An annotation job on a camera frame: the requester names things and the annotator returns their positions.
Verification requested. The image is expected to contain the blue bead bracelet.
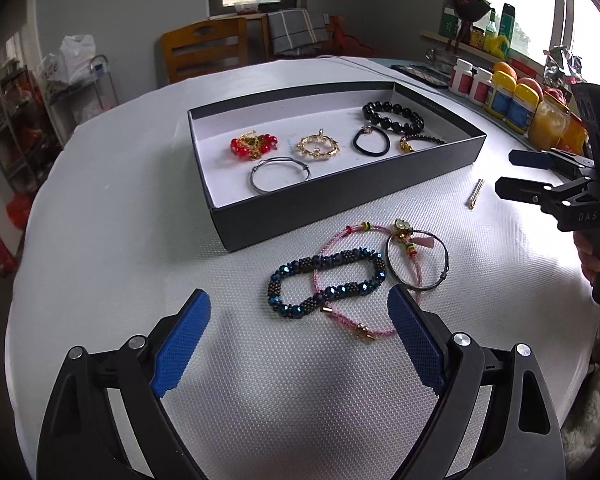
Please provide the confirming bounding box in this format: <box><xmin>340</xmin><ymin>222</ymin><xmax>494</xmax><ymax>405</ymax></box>
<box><xmin>266</xmin><ymin>248</ymin><xmax>389</xmax><ymax>320</ymax></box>

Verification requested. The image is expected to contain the dark grey shallow box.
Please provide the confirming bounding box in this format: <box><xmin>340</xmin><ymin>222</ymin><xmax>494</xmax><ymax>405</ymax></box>
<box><xmin>187</xmin><ymin>81</ymin><xmax>486</xmax><ymax>252</ymax></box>

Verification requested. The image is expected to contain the white pill bottle red label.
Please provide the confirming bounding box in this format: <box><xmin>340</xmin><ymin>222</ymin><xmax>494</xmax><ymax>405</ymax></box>
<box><xmin>467</xmin><ymin>67</ymin><xmax>492</xmax><ymax>106</ymax></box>

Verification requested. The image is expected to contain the person's right hand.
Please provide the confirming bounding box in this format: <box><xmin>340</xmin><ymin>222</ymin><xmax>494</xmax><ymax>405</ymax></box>
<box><xmin>573</xmin><ymin>232</ymin><xmax>600</xmax><ymax>285</ymax></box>

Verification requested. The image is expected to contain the dark flower bouquet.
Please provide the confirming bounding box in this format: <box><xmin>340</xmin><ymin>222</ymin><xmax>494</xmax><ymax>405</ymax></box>
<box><xmin>453</xmin><ymin>0</ymin><xmax>491</xmax><ymax>53</ymax></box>

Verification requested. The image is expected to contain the grey cable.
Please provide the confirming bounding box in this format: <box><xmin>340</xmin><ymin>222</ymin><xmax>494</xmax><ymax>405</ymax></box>
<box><xmin>314</xmin><ymin>54</ymin><xmax>412</xmax><ymax>82</ymax></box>

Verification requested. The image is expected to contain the black hair tie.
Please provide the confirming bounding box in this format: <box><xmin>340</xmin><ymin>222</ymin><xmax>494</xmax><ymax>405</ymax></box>
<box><xmin>352</xmin><ymin>124</ymin><xmax>392</xmax><ymax>157</ymax></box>

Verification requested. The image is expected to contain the white plastic bag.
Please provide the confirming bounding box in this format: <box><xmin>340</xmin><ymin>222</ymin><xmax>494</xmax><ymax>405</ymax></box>
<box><xmin>36</xmin><ymin>35</ymin><xmax>96</xmax><ymax>86</ymax></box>

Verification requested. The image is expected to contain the white tablecloth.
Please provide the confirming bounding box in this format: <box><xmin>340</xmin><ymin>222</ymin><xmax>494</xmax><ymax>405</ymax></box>
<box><xmin>7</xmin><ymin>58</ymin><xmax>600</xmax><ymax>479</ymax></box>

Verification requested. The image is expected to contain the wooden chair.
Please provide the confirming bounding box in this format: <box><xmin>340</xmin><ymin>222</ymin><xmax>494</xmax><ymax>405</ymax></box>
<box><xmin>160</xmin><ymin>18</ymin><xmax>249</xmax><ymax>84</ymax></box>

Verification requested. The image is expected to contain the green box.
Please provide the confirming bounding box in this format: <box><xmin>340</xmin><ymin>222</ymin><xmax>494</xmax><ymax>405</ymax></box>
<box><xmin>439</xmin><ymin>6</ymin><xmax>458</xmax><ymax>38</ymax></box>

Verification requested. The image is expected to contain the pearl gold hair clip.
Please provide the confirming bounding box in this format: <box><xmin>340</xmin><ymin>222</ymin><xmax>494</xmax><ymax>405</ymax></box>
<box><xmin>466</xmin><ymin>179</ymin><xmax>484</xmax><ymax>210</ymax></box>

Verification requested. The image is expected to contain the orange fruit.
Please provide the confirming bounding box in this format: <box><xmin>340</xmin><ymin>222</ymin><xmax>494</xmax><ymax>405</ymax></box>
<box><xmin>492</xmin><ymin>61</ymin><xmax>518</xmax><ymax>80</ymax></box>

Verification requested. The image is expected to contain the orange juice jar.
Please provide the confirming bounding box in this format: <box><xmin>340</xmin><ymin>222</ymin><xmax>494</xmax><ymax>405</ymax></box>
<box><xmin>528</xmin><ymin>94</ymin><xmax>570</xmax><ymax>151</ymax></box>

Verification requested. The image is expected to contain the red bead gold chain bracelet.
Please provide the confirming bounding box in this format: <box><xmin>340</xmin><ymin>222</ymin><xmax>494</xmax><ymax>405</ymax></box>
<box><xmin>229</xmin><ymin>130</ymin><xmax>280</xmax><ymax>162</ymax></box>

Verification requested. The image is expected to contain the dark bead gold charm bracelet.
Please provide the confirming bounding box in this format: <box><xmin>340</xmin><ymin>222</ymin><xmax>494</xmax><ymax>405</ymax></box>
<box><xmin>398</xmin><ymin>132</ymin><xmax>448</xmax><ymax>155</ymax></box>

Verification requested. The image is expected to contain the yellow cap bottle blue label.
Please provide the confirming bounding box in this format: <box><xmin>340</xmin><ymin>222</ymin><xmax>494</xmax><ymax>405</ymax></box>
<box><xmin>505</xmin><ymin>84</ymin><xmax>540</xmax><ymax>134</ymax></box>

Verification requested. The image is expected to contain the silver bangle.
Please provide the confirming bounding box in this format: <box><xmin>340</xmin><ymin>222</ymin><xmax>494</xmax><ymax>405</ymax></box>
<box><xmin>249</xmin><ymin>156</ymin><xmax>311</xmax><ymax>194</ymax></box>

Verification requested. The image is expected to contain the red apple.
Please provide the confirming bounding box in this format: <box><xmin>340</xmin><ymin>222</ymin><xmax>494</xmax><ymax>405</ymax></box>
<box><xmin>517</xmin><ymin>77</ymin><xmax>543</xmax><ymax>101</ymax></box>

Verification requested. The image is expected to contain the gold ring bracelet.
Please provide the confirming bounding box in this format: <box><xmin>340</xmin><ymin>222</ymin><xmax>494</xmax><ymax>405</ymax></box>
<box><xmin>294</xmin><ymin>128</ymin><xmax>342</xmax><ymax>162</ymax></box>

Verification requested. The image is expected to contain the large black bead bracelet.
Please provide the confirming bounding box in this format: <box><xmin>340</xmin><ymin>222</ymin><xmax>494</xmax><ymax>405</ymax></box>
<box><xmin>362</xmin><ymin>100</ymin><xmax>426</xmax><ymax>137</ymax></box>

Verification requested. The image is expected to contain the dark thin bangle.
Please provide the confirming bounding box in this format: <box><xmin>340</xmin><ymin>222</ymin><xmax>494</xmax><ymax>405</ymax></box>
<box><xmin>385</xmin><ymin>229</ymin><xmax>451</xmax><ymax>292</ymax></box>

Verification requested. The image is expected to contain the pink cord bracelet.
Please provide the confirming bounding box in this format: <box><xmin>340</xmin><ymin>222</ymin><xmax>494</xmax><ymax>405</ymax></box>
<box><xmin>312</xmin><ymin>220</ymin><xmax>437</xmax><ymax>342</ymax></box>

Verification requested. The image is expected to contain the metal shelf rack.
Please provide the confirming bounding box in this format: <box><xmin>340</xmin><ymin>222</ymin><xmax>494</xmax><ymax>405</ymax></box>
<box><xmin>0</xmin><ymin>60</ymin><xmax>61</xmax><ymax>195</ymax></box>

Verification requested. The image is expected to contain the grey plaid cloth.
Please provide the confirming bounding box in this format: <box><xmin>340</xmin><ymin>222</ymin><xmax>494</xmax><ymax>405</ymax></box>
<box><xmin>268</xmin><ymin>8</ymin><xmax>330</xmax><ymax>58</ymax></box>

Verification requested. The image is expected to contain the small wire cart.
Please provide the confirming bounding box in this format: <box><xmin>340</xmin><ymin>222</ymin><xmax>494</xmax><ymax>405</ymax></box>
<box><xmin>45</xmin><ymin>54</ymin><xmax>120</xmax><ymax>127</ymax></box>

